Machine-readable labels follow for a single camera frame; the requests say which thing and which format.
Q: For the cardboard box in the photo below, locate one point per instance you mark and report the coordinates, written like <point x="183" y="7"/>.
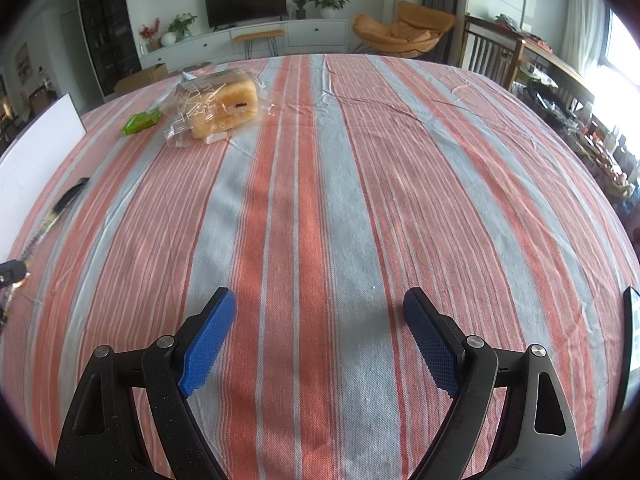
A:
<point x="145" y="75"/>

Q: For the black smartphone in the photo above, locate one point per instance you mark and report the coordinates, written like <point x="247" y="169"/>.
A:
<point x="631" y="340"/>

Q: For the dark display cabinet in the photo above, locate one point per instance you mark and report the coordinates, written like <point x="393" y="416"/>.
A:
<point x="107" y="35"/>

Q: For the clutter of bottles and packets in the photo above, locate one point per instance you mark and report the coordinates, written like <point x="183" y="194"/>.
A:
<point x="595" y="135"/>

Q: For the small green snack packet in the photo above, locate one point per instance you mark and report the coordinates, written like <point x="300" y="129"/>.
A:
<point x="140" y="122"/>

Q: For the black flat television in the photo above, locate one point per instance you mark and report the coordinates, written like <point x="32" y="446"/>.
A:
<point x="245" y="2"/>

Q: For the red grey striped tablecloth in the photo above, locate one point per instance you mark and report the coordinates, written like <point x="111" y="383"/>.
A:
<point x="325" y="185"/>

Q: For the wooden stool with metal legs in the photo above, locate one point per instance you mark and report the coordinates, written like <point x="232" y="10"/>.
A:
<point x="257" y="35"/>

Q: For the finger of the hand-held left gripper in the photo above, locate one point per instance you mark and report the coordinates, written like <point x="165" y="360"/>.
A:
<point x="11" y="271"/>

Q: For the white television cabinet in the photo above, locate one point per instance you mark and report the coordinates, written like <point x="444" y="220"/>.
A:
<point x="315" y="35"/>

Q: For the white board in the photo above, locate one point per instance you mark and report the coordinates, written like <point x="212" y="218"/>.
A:
<point x="35" y="160"/>

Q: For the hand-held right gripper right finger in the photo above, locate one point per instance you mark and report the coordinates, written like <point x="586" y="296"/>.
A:
<point x="432" y="342"/>

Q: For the large potted plant white pot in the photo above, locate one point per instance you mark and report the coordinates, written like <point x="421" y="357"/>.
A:
<point x="327" y="10"/>

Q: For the framed wall picture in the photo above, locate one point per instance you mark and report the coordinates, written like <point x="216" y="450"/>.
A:
<point x="23" y="62"/>

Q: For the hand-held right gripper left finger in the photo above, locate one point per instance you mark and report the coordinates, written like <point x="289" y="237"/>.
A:
<point x="207" y="345"/>

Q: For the clear bag of yellow bread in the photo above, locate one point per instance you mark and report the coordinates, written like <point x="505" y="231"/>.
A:
<point x="225" y="102"/>

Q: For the orange lounge chair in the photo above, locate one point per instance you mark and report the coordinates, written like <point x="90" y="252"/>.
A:
<point x="385" y="35"/>

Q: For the small potted plant dark pot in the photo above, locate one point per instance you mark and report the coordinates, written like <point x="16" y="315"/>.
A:
<point x="300" y="10"/>

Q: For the green plant in white vase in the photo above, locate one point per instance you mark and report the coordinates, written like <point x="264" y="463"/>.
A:
<point x="170" y="37"/>

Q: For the red flowers in vase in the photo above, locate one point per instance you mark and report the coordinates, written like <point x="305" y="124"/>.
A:
<point x="150" y="35"/>

